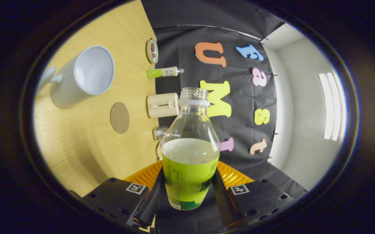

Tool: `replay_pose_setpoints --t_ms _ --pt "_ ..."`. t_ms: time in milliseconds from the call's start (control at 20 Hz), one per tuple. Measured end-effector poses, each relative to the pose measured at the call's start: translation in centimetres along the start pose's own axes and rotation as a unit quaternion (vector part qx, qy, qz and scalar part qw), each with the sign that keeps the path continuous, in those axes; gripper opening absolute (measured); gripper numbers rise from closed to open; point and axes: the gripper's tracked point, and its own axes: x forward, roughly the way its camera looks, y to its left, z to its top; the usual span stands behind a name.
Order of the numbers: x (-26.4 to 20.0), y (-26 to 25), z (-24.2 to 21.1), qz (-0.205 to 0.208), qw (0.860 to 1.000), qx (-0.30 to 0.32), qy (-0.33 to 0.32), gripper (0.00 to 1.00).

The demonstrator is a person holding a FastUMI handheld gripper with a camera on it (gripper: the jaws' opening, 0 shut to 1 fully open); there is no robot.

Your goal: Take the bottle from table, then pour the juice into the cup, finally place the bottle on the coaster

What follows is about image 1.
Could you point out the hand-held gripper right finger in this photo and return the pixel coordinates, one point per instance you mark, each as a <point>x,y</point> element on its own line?
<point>224,201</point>

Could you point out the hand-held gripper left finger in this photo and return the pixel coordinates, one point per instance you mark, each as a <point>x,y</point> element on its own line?
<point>151,201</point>

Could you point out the green label juice bottle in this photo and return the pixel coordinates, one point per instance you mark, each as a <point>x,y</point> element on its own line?
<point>190,182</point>

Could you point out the round brown coaster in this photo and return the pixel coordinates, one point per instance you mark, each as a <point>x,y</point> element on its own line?
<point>119,117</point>

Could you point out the white cup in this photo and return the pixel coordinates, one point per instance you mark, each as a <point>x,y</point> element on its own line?
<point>67,87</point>

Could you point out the small capped green bottle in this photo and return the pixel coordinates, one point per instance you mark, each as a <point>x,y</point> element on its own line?
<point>164,72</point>

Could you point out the divided food tray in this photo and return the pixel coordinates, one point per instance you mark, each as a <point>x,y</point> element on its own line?
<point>159,151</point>

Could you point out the metal utensil holder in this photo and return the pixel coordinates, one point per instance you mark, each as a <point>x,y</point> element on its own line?
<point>159,133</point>

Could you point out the wooden table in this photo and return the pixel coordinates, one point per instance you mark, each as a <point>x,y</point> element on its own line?
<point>86,156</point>

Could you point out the cream toaster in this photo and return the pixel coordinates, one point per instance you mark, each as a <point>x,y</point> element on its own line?
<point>161,105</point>

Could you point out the black backdrop cloth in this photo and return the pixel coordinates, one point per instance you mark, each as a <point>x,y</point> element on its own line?
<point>239,97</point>

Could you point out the ceiling light panel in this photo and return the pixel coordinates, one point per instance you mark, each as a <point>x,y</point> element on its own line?
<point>332,107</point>

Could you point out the pale green plate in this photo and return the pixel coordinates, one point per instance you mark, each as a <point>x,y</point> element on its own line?
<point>148,50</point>

